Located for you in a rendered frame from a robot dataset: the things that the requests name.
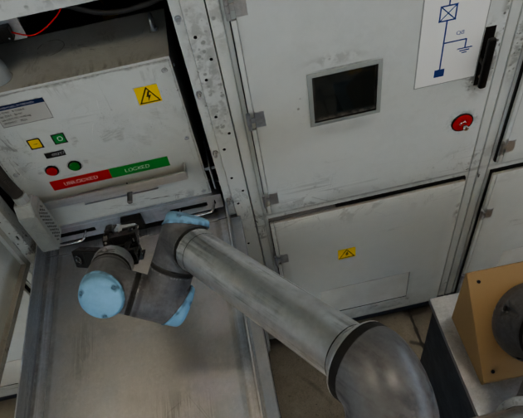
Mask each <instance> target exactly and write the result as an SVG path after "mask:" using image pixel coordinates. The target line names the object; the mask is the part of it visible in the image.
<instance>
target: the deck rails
mask: <svg viewBox="0 0 523 418"><path fill-rule="evenodd" d="M225 209H226V214H227V218H225V219H222V220H218V224H219V230H220V235H221V240H222V241H225V242H226V243H228V244H229V245H231V246H233V247H234V248H236V249H237V245H236V240H235V236H234V230H233V226H232V218H231V217H229V215H228V211H227V206H226V204H225ZM57 265H58V256H53V257H50V258H47V257H46V256H45V255H44V253H43V252H42V251H41V249H40V248H39V247H38V246H37V247H36V253H35V260H34V266H33V273H32V285H31V292H30V299H29V305H28V311H27V324H26V331H25V337H24V344H23V350H22V362H21V369H20V376H19V383H18V389H17V401H16V408H15V414H14V418H43V416H44V406H45V398H46V380H47V371H48V363H49V353H50V344H51V327H52V318H53V309H54V300H55V291H56V273H57ZM232 313H233V318H234V323H235V329H236V335H237V345H238V350H239V355H240V361H241V366H242V376H243V381H244V387H245V392H246V398H247V407H248V413H249V418H267V414H266V406H265V401H264V396H263V391H262V383H261V378H260V373H259V368H258V364H257V355H256V350H255V346H254V341H253V336H252V327H251V323H250V319H249V318H248V317H247V316H246V315H245V314H244V313H242V312H241V311H239V310H238V309H236V308H235V307H234V306H232Z"/></svg>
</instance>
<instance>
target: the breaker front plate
mask: <svg viewBox="0 0 523 418"><path fill-rule="evenodd" d="M154 84H157V86H158V89H159V93H160V95H161V98H162V101H159V102H154V103H150V104H143V105H139V101H138V99H137V97H136V94H135V92H134V89H136V88H139V87H144V86H147V85H154ZM41 97H42V98H43V99H44V101H45V103H46V105H47V107H48V109H49V110H50V111H51V114H52V116H53V117H54V118H49V119H43V120H38V121H35V122H31V123H27V124H19V125H16V126H12V127H8V128H4V127H3V126H2V125H1V124H0V164H1V165H2V167H3V168H4V169H5V171H6V172H7V174H8V175H9V177H10V178H11V179H12V180H13V181H14V183H15V184H16V185H17V186H18V187H19V188H20V189H21V190H24V191H25V193H26V194H27V195H29V194H32V195H34V196H37V197H39V198H40V200H41V201H42V202H49V201H53V200H56V199H61V198H65V197H72V196H75V195H80V194H83V193H88V192H94V191H98V190H102V189H106V188H110V187H117V186H120V185H125V184H126V183H132V182H139V181H143V180H147V179H151V178H155V177H162V176H166V175H169V174H174V173H180V172H184V169H183V163H184V162H185V164H186V167H187V170H188V179H186V180H183V181H178V182H171V183H168V184H164V185H160V186H156V187H149V188H145V189H141V190H137V191H133V203H132V204H129V203H128V202H127V193H122V194H119V195H114V196H111V197H104V198H100V199H96V200H92V201H88V202H82V203H77V204H74V205H70V206H66V207H58V208H55V209H51V210H48V211H49V212H50V214H51V215H52V217H53V218H54V220H55V221H56V223H57V224H58V226H64V225H68V224H72V223H76V222H80V221H87V220H90V219H95V218H98V217H103V216H109V215H113V214H117V213H121V212H125V211H132V210H135V209H140V208H144V207H151V206H154V205H158V204H162V203H166V202H173V201H177V200H181V199H184V198H189V197H196V196H199V195H203V194H207V193H211V192H210V189H209V186H208V182H207V179H206V176H205V173H204V171H203V165H202V163H201V160H200V157H199V155H198V150H197V147H196V144H195V142H194V139H193V134H192V131H191V129H190V126H189V122H188V118H187V115H186V113H185V109H184V107H183V102H182V100H181V97H180V93H179V91H178V87H177V84H176V80H175V78H174V73H173V71H172V67H171V65H170V62H169V59H165V60H161V61H154V62H150V63H146V64H142V65H138V66H131V67H127V68H124V69H119V70H113V71H108V72H105V73H100V74H97V75H89V76H86V77H81V78H78V79H74V80H67V81H62V82H59V83H55V84H51V85H44V86H40V87H36V88H32V89H28V90H21V91H17V92H13V93H9V94H5V95H0V106H4V105H10V104H15V103H18V102H23V101H27V100H34V99H37V98H41ZM60 133H63V134H64V135H65V137H66V139H67V141H68V142H67V143H60V144H57V145H55V143H54V142H53V140H52V138H51V136H50V135H53V134H60ZM37 138H39V139H40V140H41V142H42V144H43V146H44V147H45V148H38V149H33V150H31V148H30V147H29V145H28V143H27V140H30V139H37ZM59 150H64V152H65V153H66V155H63V156H59V157H54V158H48V159H46V156H45V155H44V153H51V152H55V151H59ZM166 156H167V157H168V160H169V163H170V165H169V166H166V167H161V168H155V169H151V170H147V171H143V172H139V173H132V174H128V175H124V176H120V177H113V178H110V179H105V180H102V181H98V182H91V183H87V184H83V185H80V186H75V187H68V188H64V189H61V190H56V191H55V190H54V189H53V187H52V186H51V184H50V182H53V181H57V180H61V179H65V178H69V177H75V176H80V175H83V174H87V173H94V172H99V171H102V170H106V169H110V168H117V167H121V166H124V165H129V164H132V163H139V162H143V161H148V160H151V159H156V158H162V157H166ZM70 161H78V162H80V163H81V169H80V170H78V171H73V170H70V169H69V168H68V163H69V162H70ZM47 166H55V167H57V168H58V169H59V173H58V174H57V175H55V176H51V175H48V174H46V172H45V168H46V167H47Z"/></svg>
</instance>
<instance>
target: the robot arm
mask: <svg viewBox="0 0 523 418"><path fill-rule="evenodd" d="M137 227H138V225H135V224H134V223H132V224H126V225H121V224H115V225H112V224H111V225H108V226H106V227H105V230H104V233H105V234H104V235H103V238H102V242H103V247H78V248H77V249H75V250H73V251H72V252H71V253H72V255H73V258H74V261H75V263H76V267H78V268H88V270H87V271H86V274H85V276H84V277H83V278H82V280H81V282H80V288H79V290H78V300H79V303H80V305H81V307H82V308H83V309H84V310H85V311H86V312H87V313H88V314H89V315H91V316H93V317H96V318H110V317H113V316H115V315H116V314H123V315H127V316H130V317H134V318H140V319H143V320H147V321H151V322H155V323H161V325H168V326H173V327H178V326H180V325H181V324H182V323H183V321H184V320H185V319H186V317H187V315H188V311H189V309H190V306H191V303H192V302H193V296H194V292H195V288H194V287H193V286H192V285H191V282H192V279H193V276H194V277H196V278H197V279H199V280H200V281H201V282H203V283H204V284H205V285H206V286H207V287H209V288H210V289H211V290H213V291H214V292H215V293H217V294H218V295H220V296H221V297H222V298H224V299H225V300H226V301H227V302H228V303H230V304H231V305H232V306H234V307H235V308H236V309H238V310H239V311H241V312H242V313H243V314H245V315H246V316H247V317H248V318H250V319H251V320H252V321H254V322H255V323H257V324H258V325H259V326H260V327H262V328H263V329H265V330H266V331H267V332H268V333H269V334H271V335H272V336H273V337H275V338H276V339H278V340H279V341H280V342H282V343H283V344H285V345H286V346H287V347H288V348H289V349H290V350H292V351H293V352H295V353H296V354H297V355H299V356H300V357H302V358H303V359H304V360H306V361H307V362H308V363H309V364H310V365H312V366H313V367H315V368H316V369H317V370H318V371H320V372H321V373H323V374H324V375H325V376H326V383H327V387H328V390H329V392H330V394H331V395H332V396H333V397H334V398H335V399H336V400H338V401H339V402H340V403H341V404H342V405H343V407H344V411H345V418H440V415H439V409H438V406H437V400H436V397H435V394H434V390H433V387H432V385H431V382H430V381H429V378H428V375H427V373H426V371H425V369H424V368H423V365H422V363H421V362H420V361H419V359H418V356H417V355H416V354H415V352H414V351H413V350H412V348H411V347H410V346H409V345H408V344H407V343H406V341H405V340H404V339H403V338H402V337H401V336H400V335H398V334H397V333H396V332H395V331H393V330H392V329H391V328H388V327H387V326H385V325H383V324H382V323H380V322H378V321H374V320H369V321H365V322H362V323H358V322H356V321H354V320H353V319H352V318H350V317H348V316H347V315H345V314H343V313H341V312H340V311H339V310H337V309H335V308H333V307H331V306H330V305H328V304H327V303H325V302H323V301H322V300H320V299H318V298H316V297H315V296H314V295H312V294H310V293H308V292H307V291H305V290H303V289H302V288H300V287H299V286H297V285H295V284H293V283H292V282H290V281H289V280H288V279H285V278H284V277H282V276H280V275H279V274H277V273H276V272H274V271H272V270H270V269H268V268H267V267H266V266H264V265H262V264H261V263H259V262H257V261H256V260H254V259H253V258H251V257H249V256H248V255H245V254H244V253H242V252H241V251H239V250H237V249H236V248H234V247H233V246H231V245H229V244H228V243H226V242H225V241H222V240H221V239H219V238H217V237H216V236H214V235H213V233H212V232H211V231H208V229H209V221H208V220H207V219H205V218H202V217H200V216H195V215H192V214H188V213H184V212H180V211H169V212H168V213H167V214H166V216H165V218H164V222H163V223H162V228H161V232H160V234H159V239H158V242H157V245H156V248H155V251H154V255H153V259H152V261H151V265H150V267H149V272H148V274H143V273H142V274H141V273H140V272H137V271H133V268H134V265H136V264H138V263H139V260H143V259H144V254H145V250H142V248H141V245H140V243H139V236H140V233H139V229H137ZM133 228H135V229H133ZM142 253H143V254H142ZM491 327H492V332H493V335H494V338H495V340H496V342H497V343H498V345H499V346H500V347H501V348H502V349H503V350H504V351H505V352H506V353H508V354H509V355H510V356H512V357H513V358H515V359H517V360H519V361H522V362H523V283H522V284H518V285H516V286H514V287H513V288H511V289H509V290H508V291H507V292H505V293H504V294H503V295H502V297H501V298H500V299H499V301H498V303H497V304H496V307H495V309H494V312H493V315H492V320H491ZM472 418H523V381H522V383H521V386H520V389H519V391H518V393H517V395H516V396H513V397H511V398H509V399H507V400H505V401H503V402H502V403H501V404H500V405H499V406H498V407H497V408H496V410H495V412H493V413H490V414H486V415H482V416H476V417H472Z"/></svg>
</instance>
